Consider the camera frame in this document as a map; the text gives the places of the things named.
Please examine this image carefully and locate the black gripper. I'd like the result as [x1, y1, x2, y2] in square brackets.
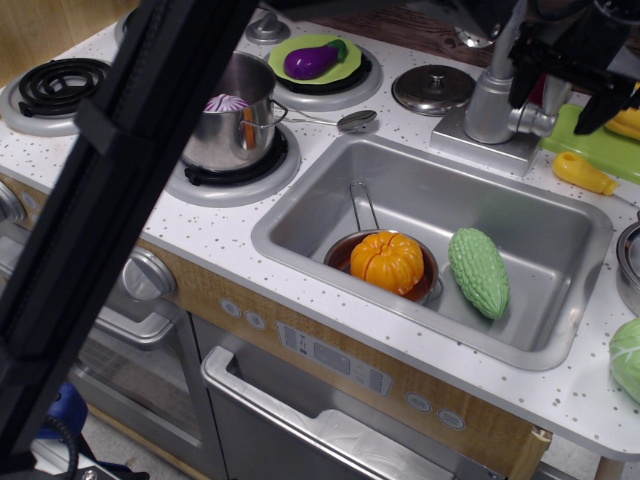
[509, 1, 639, 135]

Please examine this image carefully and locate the silver faucet lever handle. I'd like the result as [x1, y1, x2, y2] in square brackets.
[542, 74, 572, 116]

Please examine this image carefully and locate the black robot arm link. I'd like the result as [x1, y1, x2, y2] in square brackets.
[1, 1, 256, 479]

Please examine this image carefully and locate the red toy vegetable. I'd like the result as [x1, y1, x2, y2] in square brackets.
[529, 73, 547, 106]

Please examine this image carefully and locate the yellow toy bell pepper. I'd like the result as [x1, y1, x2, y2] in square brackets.
[605, 83, 640, 140]

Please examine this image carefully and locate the green cutting board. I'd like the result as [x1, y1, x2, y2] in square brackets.
[541, 104, 639, 184]

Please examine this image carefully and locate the silver toy faucet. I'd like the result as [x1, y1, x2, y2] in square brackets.
[430, 2, 559, 176]

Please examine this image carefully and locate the perforated metal skimmer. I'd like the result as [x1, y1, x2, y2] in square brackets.
[455, 27, 496, 49]

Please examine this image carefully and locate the steel pot lid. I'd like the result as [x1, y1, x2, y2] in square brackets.
[391, 64, 476, 117]

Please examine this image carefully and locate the steel pot at right edge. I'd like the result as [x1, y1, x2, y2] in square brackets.
[615, 214, 639, 317]

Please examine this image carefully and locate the silver sink basin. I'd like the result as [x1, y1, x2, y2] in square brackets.
[252, 135, 613, 371]

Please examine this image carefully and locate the green toy bitter gourd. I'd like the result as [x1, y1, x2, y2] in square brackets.
[448, 228, 511, 321]

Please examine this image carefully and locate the back right stove burner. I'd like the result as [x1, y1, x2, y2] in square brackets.
[272, 47, 383, 112]

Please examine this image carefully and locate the stove burner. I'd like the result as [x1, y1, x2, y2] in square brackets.
[114, 10, 136, 46]
[165, 127, 301, 208]
[272, 47, 383, 112]
[1, 58, 111, 137]

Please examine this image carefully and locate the silver metal spoon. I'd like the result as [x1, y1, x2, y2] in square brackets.
[284, 110, 377, 132]

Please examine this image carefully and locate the orange toy pumpkin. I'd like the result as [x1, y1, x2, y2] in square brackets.
[350, 230, 425, 295]

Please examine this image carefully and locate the purple toy eggplant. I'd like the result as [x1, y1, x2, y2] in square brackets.
[283, 39, 348, 80]

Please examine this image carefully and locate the green toy cabbage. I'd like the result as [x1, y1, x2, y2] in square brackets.
[609, 317, 640, 403]

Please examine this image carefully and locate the green plate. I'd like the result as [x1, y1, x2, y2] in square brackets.
[267, 34, 363, 86]

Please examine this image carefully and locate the silver stove top knob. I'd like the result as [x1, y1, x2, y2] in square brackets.
[245, 12, 291, 45]

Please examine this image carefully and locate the stainless steel pot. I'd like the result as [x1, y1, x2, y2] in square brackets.
[182, 52, 282, 173]

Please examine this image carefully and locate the front right stove burner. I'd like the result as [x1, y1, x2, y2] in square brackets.
[165, 127, 301, 208]

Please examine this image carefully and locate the purple toy onion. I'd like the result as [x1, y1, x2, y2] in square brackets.
[204, 93, 249, 112]

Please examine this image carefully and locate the toy dishwasher door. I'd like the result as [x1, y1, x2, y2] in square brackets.
[193, 318, 503, 479]

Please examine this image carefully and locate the back left stove burner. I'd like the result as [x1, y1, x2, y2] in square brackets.
[114, 10, 136, 46]

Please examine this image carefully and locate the silver oven knob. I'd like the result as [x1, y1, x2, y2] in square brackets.
[118, 247, 177, 302]

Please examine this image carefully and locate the toy oven door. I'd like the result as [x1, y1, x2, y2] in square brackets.
[69, 283, 228, 479]

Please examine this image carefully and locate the front left stove burner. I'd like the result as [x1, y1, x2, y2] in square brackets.
[1, 58, 111, 137]

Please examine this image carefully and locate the silver left edge knob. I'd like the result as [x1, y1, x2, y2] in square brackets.
[0, 182, 27, 224]

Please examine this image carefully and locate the blue device with cable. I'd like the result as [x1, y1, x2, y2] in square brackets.
[34, 382, 151, 480]

